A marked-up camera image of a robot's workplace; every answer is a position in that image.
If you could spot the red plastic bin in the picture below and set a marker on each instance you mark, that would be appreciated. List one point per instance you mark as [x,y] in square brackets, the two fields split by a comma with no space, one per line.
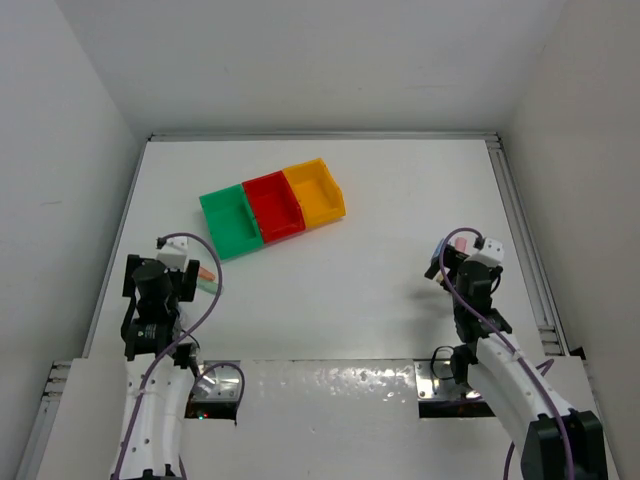
[275,207]

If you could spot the aluminium frame rail right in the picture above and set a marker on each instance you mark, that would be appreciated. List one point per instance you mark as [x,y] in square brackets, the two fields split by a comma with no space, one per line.
[553,338]

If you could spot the metal base plate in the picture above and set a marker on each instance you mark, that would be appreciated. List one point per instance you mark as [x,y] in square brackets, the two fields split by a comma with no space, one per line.
[218,381]
[434,383]

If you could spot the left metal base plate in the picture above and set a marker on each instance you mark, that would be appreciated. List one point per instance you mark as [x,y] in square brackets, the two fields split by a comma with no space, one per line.
[218,381]

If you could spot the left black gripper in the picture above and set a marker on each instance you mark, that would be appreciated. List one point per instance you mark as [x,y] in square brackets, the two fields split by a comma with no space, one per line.
[184,280]

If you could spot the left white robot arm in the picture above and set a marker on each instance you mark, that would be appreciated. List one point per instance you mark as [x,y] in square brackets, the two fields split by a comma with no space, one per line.
[159,373]

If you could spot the aluminium frame rail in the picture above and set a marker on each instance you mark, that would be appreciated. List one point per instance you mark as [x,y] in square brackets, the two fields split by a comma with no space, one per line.
[321,135]
[553,338]

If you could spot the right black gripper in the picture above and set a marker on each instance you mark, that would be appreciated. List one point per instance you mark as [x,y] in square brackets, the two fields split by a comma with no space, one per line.
[449,258]

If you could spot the yellow plastic bin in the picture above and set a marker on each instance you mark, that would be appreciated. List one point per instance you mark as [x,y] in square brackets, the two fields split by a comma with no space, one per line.
[319,196]

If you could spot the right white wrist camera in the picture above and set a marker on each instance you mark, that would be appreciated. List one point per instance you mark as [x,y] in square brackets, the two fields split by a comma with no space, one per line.
[489,252]

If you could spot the blue correction tape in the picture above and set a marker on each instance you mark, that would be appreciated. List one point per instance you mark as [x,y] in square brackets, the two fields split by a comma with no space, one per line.
[438,249]

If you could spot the green plastic bin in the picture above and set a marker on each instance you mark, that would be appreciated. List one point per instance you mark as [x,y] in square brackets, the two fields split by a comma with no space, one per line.
[231,222]

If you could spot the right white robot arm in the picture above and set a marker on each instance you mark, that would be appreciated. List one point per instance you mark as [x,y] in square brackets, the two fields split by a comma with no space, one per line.
[553,439]

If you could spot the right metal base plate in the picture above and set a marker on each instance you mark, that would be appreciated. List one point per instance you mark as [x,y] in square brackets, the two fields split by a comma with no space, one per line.
[434,383]

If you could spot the pink correction tape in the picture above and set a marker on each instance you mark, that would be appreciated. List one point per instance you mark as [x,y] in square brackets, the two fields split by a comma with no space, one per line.
[460,244]

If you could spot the aluminium frame rail back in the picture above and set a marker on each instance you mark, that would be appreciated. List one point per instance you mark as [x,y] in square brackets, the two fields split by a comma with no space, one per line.
[321,135]

